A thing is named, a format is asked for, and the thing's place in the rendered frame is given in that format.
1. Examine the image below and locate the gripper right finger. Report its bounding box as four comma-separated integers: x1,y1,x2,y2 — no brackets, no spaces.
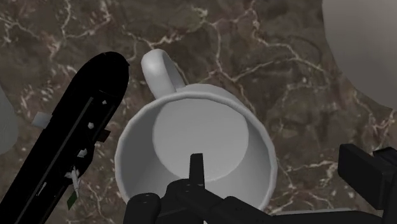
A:
337,143,397,224

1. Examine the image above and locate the white mug with handle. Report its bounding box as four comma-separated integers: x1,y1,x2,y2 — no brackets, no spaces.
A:
114,48,279,213

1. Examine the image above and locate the large white rounded object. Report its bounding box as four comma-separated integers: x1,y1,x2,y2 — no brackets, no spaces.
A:
321,0,397,110

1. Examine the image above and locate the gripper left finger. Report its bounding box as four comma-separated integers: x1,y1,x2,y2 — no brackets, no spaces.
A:
123,153,281,224

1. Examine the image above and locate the grey rounded object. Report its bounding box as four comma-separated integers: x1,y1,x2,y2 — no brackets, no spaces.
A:
0,86,20,156

